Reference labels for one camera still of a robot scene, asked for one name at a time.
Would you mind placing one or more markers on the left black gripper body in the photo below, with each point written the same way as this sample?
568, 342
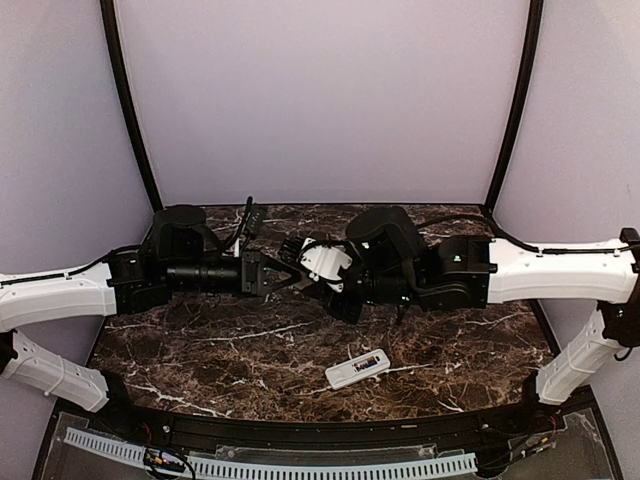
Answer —
249, 272

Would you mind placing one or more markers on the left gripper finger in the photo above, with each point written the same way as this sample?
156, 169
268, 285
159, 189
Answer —
276, 265
270, 285

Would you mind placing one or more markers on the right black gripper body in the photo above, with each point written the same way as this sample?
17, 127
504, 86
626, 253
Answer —
349, 312

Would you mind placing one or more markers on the white remote control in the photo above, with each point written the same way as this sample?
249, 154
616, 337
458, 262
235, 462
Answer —
344, 374

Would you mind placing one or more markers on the grey battery cover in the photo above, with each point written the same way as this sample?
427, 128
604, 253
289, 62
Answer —
306, 285

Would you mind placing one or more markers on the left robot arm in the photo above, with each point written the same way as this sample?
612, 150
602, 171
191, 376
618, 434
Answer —
180, 253

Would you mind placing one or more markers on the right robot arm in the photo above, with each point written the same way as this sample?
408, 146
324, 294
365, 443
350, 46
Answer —
385, 260

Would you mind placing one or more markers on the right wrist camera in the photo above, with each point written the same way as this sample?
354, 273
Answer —
321, 260

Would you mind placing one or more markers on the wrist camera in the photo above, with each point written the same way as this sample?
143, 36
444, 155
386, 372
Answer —
321, 260
249, 226

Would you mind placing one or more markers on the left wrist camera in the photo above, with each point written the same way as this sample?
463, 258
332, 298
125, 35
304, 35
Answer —
249, 226

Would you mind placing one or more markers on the white slotted cable duct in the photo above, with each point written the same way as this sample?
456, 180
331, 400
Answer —
246, 463

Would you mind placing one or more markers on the black front rail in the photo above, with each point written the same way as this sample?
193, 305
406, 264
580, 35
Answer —
484, 429

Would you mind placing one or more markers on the left black frame post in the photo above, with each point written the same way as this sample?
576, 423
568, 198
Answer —
121, 80

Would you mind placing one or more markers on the black frame post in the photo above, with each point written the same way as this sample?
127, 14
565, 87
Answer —
521, 88
121, 80

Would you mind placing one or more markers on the right black frame post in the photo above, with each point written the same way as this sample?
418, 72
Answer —
521, 88

